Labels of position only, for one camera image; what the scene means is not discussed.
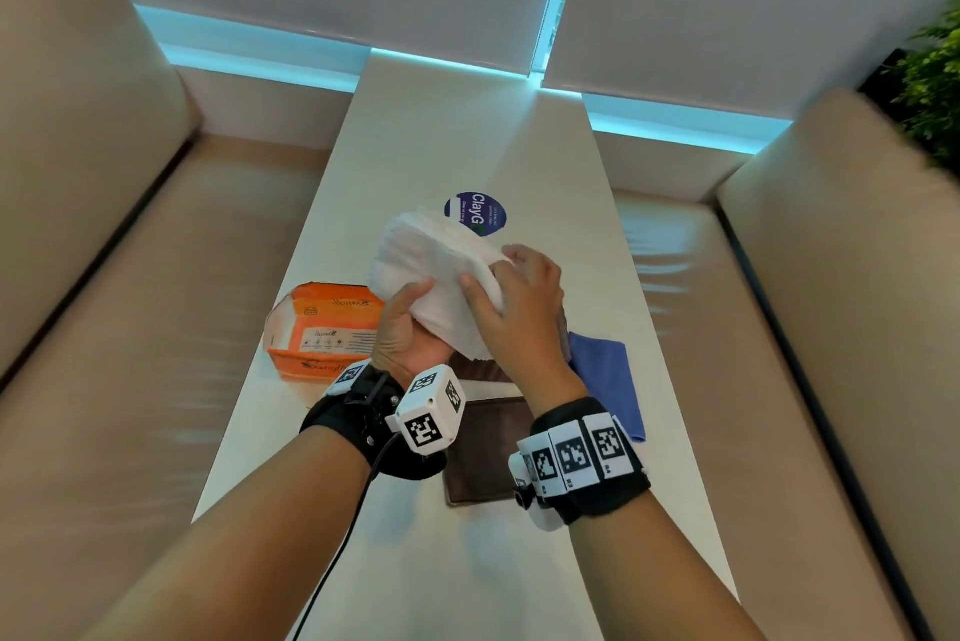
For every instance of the green plant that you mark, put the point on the green plant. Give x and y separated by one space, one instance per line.
930 85

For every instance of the white tissue stack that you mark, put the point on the white tissue stack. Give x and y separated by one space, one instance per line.
439 273

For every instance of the black wrist camera band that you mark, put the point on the black wrist camera band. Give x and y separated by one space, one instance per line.
577 464
390 419

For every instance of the person's left forearm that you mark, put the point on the person's left forearm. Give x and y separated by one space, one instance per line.
247 550

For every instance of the beige sofa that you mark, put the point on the beige sofa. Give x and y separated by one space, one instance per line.
112 303
810 363

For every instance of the person's right hand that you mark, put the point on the person's right hand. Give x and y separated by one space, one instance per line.
525 321

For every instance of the black left wrist camera band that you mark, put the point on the black left wrist camera band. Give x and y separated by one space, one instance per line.
390 419

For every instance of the black right wrist camera band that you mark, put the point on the black right wrist camera band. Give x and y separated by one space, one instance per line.
577 464

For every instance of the orange tissue packet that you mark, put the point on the orange tissue packet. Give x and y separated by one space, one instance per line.
326 333

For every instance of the blue cloth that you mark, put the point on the blue cloth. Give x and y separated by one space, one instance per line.
606 378

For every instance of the person's right thumb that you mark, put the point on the person's right thumb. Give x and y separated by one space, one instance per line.
480 303

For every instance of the person's left hand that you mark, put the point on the person's left hand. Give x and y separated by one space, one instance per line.
401 346

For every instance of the person's left thumb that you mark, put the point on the person's left thumb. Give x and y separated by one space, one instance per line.
416 295

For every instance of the person's right forearm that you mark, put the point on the person's right forearm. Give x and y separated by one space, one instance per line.
660 573

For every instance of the round dark blue sticker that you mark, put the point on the round dark blue sticker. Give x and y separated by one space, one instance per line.
477 212

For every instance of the brown leather wallet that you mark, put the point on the brown leather wallet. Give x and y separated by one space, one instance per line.
487 449

